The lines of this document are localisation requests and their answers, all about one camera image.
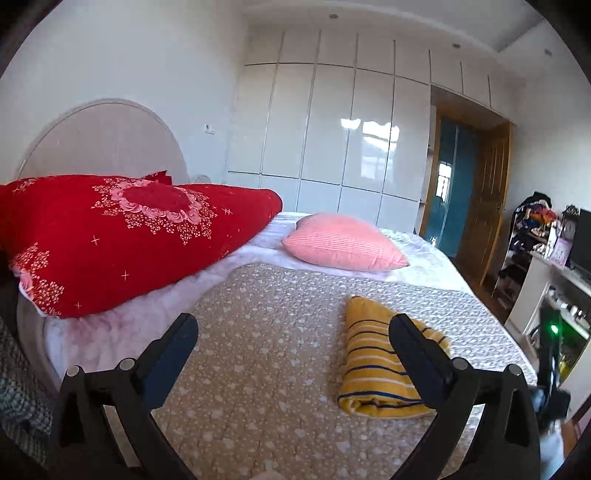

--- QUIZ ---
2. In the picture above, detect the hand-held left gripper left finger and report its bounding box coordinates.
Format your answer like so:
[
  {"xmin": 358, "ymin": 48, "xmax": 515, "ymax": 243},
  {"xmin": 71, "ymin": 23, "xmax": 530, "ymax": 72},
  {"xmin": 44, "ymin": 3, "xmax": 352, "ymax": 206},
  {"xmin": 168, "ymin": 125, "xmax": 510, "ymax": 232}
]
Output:
[{"xmin": 48, "ymin": 312, "xmax": 200, "ymax": 480}]

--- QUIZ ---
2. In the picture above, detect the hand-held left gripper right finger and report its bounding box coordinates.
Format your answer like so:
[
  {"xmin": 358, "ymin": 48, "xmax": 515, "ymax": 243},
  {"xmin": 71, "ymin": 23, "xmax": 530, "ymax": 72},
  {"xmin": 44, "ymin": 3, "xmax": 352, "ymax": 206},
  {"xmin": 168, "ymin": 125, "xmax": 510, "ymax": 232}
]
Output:
[{"xmin": 388, "ymin": 313, "xmax": 542, "ymax": 480}]

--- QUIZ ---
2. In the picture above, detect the yellow striped knit sweater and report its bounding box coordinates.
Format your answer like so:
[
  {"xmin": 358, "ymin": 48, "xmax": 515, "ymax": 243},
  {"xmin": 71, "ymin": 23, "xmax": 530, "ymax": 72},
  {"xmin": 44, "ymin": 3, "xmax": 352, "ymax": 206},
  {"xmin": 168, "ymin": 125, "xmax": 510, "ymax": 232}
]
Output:
[{"xmin": 337, "ymin": 295, "xmax": 452, "ymax": 418}]

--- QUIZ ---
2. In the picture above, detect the bed with beige cover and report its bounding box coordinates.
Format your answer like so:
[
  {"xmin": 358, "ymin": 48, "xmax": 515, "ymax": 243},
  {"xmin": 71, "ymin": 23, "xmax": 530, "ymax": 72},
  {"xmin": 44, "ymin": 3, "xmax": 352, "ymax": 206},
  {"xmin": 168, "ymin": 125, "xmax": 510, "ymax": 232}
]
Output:
[{"xmin": 44, "ymin": 211, "xmax": 472, "ymax": 384}]

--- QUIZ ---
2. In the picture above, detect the white desk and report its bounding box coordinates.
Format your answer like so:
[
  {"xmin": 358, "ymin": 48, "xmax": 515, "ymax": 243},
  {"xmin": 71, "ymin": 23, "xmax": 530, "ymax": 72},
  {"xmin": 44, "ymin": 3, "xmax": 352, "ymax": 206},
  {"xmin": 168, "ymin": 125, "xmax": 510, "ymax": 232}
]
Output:
[{"xmin": 503, "ymin": 251, "xmax": 591, "ymax": 416}]

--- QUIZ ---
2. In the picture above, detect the grey quilted bedspread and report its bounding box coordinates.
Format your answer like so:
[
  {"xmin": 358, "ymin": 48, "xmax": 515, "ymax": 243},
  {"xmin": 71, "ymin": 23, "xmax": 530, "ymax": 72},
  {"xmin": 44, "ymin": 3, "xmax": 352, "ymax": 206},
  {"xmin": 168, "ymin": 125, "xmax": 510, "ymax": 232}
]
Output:
[{"xmin": 152, "ymin": 263, "xmax": 539, "ymax": 480}]

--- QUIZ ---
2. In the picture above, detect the red floral quilt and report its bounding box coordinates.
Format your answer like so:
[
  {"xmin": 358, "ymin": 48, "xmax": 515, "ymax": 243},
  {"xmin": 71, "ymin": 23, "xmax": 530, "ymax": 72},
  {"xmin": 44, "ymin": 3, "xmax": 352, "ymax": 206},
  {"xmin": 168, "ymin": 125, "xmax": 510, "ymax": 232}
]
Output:
[{"xmin": 0, "ymin": 171, "xmax": 283, "ymax": 319}]

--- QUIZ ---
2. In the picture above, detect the pink box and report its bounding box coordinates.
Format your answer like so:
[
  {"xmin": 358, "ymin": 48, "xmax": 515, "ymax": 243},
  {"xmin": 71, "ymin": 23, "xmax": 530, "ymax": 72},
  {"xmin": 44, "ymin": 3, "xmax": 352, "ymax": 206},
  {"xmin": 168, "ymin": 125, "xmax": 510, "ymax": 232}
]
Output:
[{"xmin": 549, "ymin": 237, "xmax": 573, "ymax": 267}]

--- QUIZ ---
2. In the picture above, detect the pink ribbed pillow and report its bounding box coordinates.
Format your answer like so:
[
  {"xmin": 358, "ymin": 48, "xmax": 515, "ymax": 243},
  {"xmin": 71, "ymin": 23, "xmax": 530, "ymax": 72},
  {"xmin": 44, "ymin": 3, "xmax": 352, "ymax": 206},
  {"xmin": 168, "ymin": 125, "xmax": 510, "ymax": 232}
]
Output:
[{"xmin": 281, "ymin": 212, "xmax": 411, "ymax": 272}]

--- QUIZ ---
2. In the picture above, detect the grey checkered cloth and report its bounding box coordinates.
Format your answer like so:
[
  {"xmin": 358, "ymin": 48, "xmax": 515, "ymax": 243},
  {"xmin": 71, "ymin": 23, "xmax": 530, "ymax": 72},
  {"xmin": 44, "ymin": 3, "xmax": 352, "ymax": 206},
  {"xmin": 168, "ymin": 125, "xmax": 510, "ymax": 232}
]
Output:
[{"xmin": 0, "ymin": 318, "xmax": 56, "ymax": 462}]

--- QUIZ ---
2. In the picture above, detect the cluttered white shelf rack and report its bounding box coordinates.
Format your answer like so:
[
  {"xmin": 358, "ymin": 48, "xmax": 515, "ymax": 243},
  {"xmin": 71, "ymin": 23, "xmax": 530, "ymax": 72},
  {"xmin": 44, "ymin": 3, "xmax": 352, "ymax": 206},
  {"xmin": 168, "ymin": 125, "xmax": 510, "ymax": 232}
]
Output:
[{"xmin": 492, "ymin": 191, "xmax": 561, "ymax": 315}]

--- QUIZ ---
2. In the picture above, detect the black monitor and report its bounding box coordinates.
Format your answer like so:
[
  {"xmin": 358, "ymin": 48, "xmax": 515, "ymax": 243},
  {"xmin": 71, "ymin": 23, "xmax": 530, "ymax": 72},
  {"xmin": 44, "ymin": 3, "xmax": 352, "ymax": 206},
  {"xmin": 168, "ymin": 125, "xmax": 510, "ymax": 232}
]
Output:
[{"xmin": 569, "ymin": 222, "xmax": 591, "ymax": 282}]

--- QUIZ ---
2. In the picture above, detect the black table clock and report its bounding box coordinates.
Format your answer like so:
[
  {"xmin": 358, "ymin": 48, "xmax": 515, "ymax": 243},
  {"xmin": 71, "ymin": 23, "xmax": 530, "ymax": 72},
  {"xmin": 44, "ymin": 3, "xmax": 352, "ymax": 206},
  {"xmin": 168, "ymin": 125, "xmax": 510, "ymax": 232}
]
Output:
[{"xmin": 560, "ymin": 205, "xmax": 580, "ymax": 245}]

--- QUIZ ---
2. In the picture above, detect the teal glass door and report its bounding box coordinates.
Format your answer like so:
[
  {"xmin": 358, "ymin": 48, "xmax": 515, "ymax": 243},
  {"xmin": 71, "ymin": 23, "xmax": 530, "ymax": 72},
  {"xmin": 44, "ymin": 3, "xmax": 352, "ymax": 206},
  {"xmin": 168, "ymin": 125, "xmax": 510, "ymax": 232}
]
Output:
[{"xmin": 424, "ymin": 115, "xmax": 478, "ymax": 259}]

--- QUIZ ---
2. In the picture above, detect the wooden door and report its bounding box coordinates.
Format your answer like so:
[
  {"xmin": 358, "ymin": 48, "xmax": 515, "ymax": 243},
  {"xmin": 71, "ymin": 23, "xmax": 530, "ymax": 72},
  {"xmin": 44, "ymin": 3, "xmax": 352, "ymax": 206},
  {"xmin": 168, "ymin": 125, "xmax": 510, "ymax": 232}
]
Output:
[{"xmin": 457, "ymin": 122, "xmax": 513, "ymax": 287}]

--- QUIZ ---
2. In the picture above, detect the white rounded headboard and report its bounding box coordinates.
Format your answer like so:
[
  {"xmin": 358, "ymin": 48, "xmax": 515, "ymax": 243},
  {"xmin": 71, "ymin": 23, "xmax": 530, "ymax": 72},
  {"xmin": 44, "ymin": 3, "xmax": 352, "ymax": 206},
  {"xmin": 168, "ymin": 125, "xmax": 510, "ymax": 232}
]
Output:
[{"xmin": 16, "ymin": 98, "xmax": 190, "ymax": 185}]

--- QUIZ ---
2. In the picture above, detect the glossy white wardrobe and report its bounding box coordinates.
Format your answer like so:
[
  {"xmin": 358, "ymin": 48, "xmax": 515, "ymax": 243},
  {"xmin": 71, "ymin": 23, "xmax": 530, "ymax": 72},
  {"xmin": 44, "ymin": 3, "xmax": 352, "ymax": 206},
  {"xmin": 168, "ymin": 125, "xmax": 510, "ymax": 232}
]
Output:
[{"xmin": 225, "ymin": 28, "xmax": 518, "ymax": 236}]

